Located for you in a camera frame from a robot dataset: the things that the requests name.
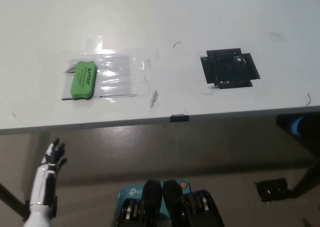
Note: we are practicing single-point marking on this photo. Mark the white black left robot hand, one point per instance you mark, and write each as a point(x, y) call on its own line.
point(40, 184)

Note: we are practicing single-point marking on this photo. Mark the green whiteboard eraser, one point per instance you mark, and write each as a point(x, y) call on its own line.
point(83, 79)

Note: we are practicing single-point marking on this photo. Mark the black table leg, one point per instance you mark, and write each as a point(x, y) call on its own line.
point(11, 197)
point(310, 177)

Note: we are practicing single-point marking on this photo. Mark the teal router box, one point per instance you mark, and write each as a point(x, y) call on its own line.
point(130, 192)

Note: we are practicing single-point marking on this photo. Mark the small black tape piece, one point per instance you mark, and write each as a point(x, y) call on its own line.
point(179, 118)

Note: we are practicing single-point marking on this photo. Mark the black tape square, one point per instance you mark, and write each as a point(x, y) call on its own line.
point(227, 68)

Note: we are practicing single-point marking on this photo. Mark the black object with blue patch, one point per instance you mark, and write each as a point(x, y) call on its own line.
point(292, 125)

